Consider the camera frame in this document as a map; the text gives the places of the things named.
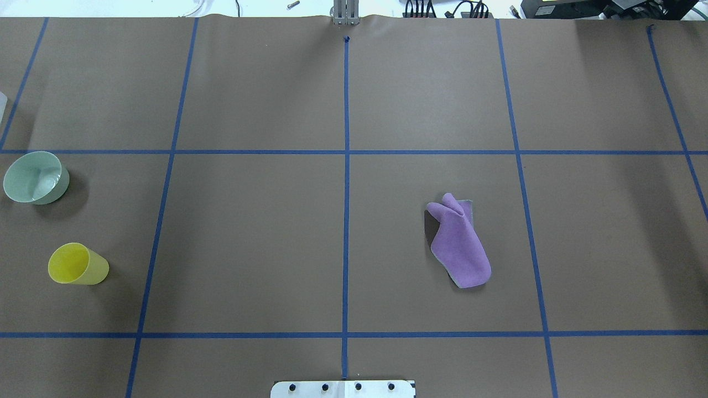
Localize purple cloth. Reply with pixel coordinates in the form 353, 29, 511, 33
426, 192, 492, 289

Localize black cables on desk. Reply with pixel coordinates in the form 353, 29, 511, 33
403, 0, 491, 19

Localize aluminium frame post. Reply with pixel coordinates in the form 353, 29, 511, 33
330, 0, 361, 26

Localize clear plastic storage box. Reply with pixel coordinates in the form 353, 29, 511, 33
0, 92, 8, 121

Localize yellow plastic cup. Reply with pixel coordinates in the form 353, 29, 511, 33
48, 243, 110, 285

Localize light green bowl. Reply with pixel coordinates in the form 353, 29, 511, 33
3, 151, 70, 206

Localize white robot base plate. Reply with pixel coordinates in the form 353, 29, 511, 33
270, 380, 417, 397

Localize black equipment on desk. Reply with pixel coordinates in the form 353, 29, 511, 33
520, 1, 700, 20

